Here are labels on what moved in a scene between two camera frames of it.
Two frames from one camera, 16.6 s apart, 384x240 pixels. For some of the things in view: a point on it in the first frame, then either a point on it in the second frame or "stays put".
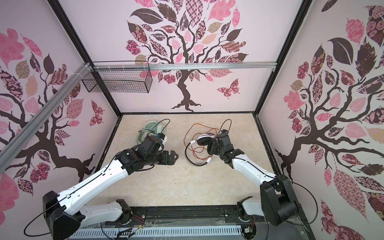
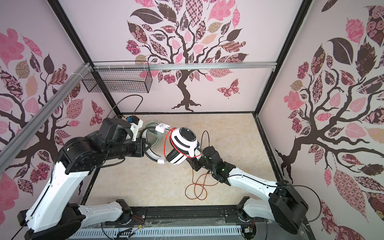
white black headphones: x=203 y=140 to x=184 y=143
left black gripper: x=171 y=160 to x=140 y=149
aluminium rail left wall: x=39 y=118 stays put
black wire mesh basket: x=118 y=80 stays put
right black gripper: x=214 y=145 to x=194 y=163
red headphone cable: x=185 y=134 to x=166 y=134
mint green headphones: x=152 y=128 stays put
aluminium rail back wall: x=187 y=66 stays put
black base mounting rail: x=231 y=214 stays put
